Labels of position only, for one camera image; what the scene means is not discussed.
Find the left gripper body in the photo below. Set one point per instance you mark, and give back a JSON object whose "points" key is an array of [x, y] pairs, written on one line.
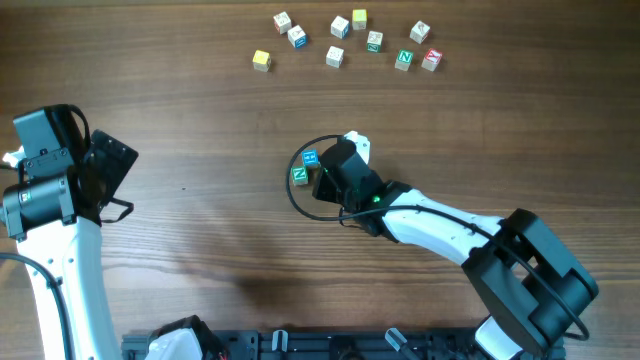
{"points": [[112, 163]]}

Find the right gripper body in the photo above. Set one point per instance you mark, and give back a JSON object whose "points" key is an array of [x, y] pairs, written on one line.
{"points": [[327, 190]]}

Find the blue wooden letter block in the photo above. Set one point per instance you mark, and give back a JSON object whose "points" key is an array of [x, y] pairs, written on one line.
{"points": [[310, 158]]}

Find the green wooden block Z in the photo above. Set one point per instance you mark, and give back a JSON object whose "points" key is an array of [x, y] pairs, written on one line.
{"points": [[299, 175]]}

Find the dark green block Z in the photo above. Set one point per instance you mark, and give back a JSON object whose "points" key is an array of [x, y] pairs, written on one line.
{"points": [[374, 41]]}

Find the blue-edged wooden block P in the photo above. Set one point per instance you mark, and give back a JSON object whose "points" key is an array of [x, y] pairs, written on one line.
{"points": [[340, 27]]}

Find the yellow wooden block top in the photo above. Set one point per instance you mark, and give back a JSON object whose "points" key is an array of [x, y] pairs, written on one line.
{"points": [[359, 19]]}

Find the yellow wooden block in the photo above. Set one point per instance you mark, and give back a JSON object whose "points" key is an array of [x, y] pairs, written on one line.
{"points": [[261, 61], [359, 19]]}

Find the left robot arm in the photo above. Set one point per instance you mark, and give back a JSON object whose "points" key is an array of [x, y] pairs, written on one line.
{"points": [[72, 307]]}

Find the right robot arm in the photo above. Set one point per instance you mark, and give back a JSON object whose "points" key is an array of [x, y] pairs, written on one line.
{"points": [[533, 287]]}

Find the green wooden block N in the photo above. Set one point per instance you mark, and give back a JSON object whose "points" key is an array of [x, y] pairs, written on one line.
{"points": [[404, 60]]}

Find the yellow wooden block left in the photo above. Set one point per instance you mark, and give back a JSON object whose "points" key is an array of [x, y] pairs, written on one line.
{"points": [[261, 61]]}

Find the red wooden letter block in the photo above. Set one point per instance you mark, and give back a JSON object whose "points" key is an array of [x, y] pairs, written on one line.
{"points": [[432, 59]]}

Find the blue-edged wooden block A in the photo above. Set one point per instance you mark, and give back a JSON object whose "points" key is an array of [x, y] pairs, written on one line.
{"points": [[297, 36]]}

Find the plain wooden block bird picture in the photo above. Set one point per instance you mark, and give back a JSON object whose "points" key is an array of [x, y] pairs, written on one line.
{"points": [[419, 32]]}

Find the red-edged wooden block top left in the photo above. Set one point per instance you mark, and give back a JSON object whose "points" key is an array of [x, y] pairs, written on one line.
{"points": [[282, 22]]}

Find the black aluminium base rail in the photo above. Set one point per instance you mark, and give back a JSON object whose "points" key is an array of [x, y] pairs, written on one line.
{"points": [[434, 344]]}

